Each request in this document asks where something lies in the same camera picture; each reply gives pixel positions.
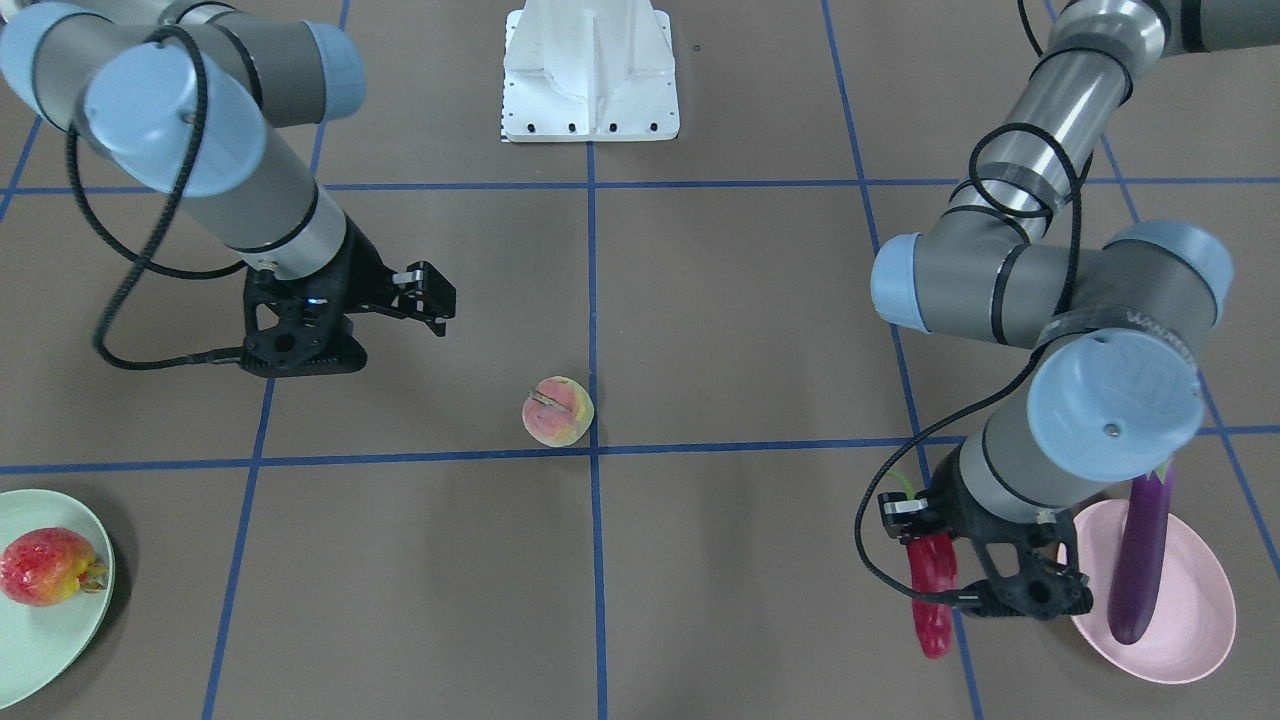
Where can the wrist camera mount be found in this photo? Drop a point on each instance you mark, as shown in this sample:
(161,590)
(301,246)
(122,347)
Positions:
(1048,583)
(298,328)

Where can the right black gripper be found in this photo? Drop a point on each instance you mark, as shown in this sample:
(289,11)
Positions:
(362,277)

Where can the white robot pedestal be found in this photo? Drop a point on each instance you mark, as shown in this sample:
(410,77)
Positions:
(589,71)

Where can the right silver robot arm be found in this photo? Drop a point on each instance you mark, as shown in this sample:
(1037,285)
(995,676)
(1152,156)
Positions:
(188,98)

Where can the red pomegranate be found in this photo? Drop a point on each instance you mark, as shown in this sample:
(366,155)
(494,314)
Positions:
(47,566)

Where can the purple eggplant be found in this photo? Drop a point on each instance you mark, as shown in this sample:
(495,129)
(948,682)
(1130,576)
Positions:
(1139,561)

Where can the green plate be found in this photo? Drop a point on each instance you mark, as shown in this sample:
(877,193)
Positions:
(38,645)

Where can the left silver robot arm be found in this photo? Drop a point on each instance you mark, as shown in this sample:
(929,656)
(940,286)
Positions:
(1116,391)

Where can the pink peach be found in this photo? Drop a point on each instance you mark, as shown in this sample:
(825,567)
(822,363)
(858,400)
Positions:
(558,412)

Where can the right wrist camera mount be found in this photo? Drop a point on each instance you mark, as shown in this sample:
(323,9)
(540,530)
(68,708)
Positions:
(298,328)

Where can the pink plate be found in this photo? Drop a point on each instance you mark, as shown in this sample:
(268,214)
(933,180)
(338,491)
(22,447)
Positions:
(1193,628)

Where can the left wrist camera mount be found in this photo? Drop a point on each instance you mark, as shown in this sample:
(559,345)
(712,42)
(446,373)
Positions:
(1048,583)

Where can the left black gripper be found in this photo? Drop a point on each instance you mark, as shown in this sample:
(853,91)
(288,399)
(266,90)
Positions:
(951,512)

